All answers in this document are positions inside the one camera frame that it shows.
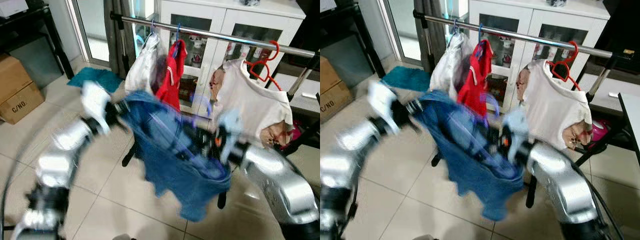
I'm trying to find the low white drawer cabinet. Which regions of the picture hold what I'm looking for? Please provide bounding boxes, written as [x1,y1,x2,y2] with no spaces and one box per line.
[577,72,640,113]
[272,70,321,115]

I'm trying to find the white printed T-shirt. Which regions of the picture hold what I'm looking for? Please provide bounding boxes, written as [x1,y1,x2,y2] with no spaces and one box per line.
[209,57,296,148]
[515,59,593,151]

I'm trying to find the red shirt with white trim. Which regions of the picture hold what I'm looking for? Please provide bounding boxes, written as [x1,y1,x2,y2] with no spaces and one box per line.
[155,39,188,112]
[456,40,496,118]

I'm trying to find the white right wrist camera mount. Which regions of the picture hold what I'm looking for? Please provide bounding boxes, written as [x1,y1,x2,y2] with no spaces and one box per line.
[501,107,531,161]
[216,110,246,163]

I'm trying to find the white glass door cabinet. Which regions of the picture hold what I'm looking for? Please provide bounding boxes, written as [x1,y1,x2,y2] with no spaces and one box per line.
[150,0,307,118]
[467,0,611,113]

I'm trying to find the white table with black frame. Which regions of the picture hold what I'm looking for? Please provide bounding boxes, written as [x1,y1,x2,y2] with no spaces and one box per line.
[618,91,640,166]

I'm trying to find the red hanger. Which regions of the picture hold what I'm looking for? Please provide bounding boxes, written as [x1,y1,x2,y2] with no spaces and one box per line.
[244,40,283,92]
[547,41,582,91]

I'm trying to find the pink bag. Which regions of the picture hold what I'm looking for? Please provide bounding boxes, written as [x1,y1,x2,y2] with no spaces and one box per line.
[590,119,608,148]
[285,119,303,146]

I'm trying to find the grey panel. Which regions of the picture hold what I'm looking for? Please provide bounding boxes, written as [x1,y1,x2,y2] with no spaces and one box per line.
[7,35,64,90]
[330,35,373,86]

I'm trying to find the cardboard box printed C/NO.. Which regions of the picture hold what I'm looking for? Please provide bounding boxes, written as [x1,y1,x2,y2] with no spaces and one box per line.
[320,80,353,123]
[0,82,46,125]

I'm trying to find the blue denim garment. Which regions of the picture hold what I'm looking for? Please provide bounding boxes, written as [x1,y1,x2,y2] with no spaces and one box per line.
[120,90,233,223]
[412,90,526,222]

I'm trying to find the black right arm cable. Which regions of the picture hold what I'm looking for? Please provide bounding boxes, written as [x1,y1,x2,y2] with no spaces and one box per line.
[580,175,626,240]

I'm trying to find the teal floor mat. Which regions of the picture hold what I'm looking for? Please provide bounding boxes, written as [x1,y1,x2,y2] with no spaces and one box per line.
[381,66,432,92]
[66,66,123,94]

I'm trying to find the metal clothes rack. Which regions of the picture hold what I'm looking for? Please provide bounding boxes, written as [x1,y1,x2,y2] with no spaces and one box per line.
[109,11,321,211]
[413,9,640,210]

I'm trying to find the purple plastic hanger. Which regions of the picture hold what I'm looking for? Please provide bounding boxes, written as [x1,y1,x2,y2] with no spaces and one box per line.
[440,92,518,176]
[145,92,228,178]

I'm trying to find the white jacket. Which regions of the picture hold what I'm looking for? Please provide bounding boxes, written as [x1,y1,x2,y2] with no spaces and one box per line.
[124,31,166,96]
[429,32,473,98]

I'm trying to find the plain brown cardboard box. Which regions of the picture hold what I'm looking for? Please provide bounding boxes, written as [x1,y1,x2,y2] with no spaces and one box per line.
[320,56,343,93]
[0,52,33,103]

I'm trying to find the glass sliding door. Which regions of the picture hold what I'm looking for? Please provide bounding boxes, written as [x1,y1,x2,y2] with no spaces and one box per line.
[377,0,423,66]
[65,0,113,68]

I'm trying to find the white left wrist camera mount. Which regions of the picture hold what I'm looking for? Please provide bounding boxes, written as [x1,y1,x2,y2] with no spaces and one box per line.
[80,80,113,136]
[367,80,401,136]

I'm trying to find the dark grey curtain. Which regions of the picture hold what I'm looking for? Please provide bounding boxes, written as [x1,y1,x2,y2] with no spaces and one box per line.
[102,0,133,78]
[414,0,448,76]

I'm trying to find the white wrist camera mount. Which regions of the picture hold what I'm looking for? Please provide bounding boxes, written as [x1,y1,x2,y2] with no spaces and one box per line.
[367,80,401,136]
[80,80,113,136]
[216,110,246,163]
[501,107,531,161]

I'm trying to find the black television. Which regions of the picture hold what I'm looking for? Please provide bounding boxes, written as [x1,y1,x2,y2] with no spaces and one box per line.
[592,0,640,76]
[295,0,321,48]

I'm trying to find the black side table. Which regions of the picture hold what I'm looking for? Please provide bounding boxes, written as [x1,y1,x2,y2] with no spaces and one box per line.
[320,2,387,78]
[0,4,76,81]

